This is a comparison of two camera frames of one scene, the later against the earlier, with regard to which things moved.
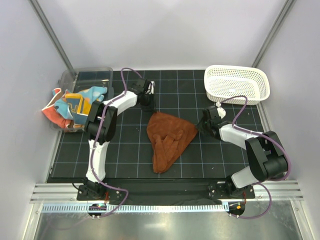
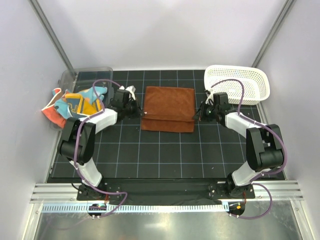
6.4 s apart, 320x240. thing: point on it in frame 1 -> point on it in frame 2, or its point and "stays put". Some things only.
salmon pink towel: [55, 117] stays put
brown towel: [169, 136] -> [169, 109]
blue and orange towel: [75, 106] stays put
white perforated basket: [222, 82] stays put
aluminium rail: [67, 193] stays put
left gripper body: [149, 103] -> [131, 109]
